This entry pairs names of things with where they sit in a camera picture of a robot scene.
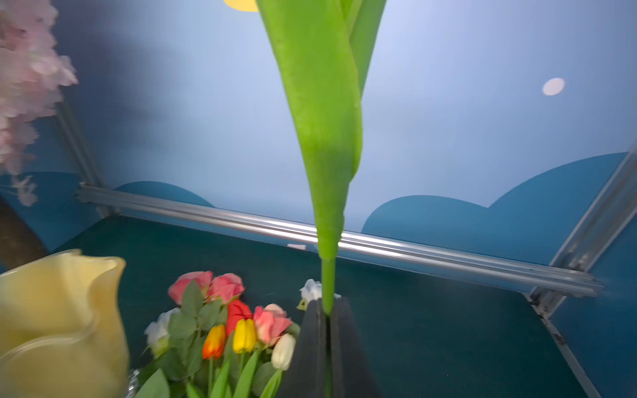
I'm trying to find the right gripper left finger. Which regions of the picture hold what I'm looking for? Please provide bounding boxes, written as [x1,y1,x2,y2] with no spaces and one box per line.
[276,299,328,398]

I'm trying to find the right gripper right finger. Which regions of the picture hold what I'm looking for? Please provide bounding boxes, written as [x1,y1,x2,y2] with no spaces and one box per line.
[329,297,381,398]

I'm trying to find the red rose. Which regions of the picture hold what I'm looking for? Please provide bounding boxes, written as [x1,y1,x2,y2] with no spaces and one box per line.
[226,299,253,335]

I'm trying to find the orange yellow tulip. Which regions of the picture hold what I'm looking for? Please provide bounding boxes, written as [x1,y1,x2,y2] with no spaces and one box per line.
[202,324,227,395]

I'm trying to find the white rose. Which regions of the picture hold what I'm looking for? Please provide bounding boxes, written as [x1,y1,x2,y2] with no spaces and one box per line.
[144,307,181,359]
[297,279,323,311]

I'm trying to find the cream white tulip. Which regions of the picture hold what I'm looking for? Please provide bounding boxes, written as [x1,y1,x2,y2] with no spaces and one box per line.
[257,0,386,315]

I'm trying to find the pale pink tulip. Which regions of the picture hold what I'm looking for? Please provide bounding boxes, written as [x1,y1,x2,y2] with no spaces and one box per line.
[260,333,296,398]

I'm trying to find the white rose on table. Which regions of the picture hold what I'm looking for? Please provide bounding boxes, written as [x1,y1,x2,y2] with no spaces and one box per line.
[297,279,323,311]

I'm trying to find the yellow wavy glass vase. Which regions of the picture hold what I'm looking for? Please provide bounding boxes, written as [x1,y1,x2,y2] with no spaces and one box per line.
[1,250,129,397]

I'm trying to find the pink cherry blossom tree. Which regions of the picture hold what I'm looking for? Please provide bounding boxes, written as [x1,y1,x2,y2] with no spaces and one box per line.
[1,1,78,207]

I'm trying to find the aluminium back frame bar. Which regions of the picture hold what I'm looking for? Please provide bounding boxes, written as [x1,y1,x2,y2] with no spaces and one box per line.
[77,183,604,297]

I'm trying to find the aluminium right frame post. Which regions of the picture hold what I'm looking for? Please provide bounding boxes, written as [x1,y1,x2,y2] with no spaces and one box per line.
[525,144,636,397]

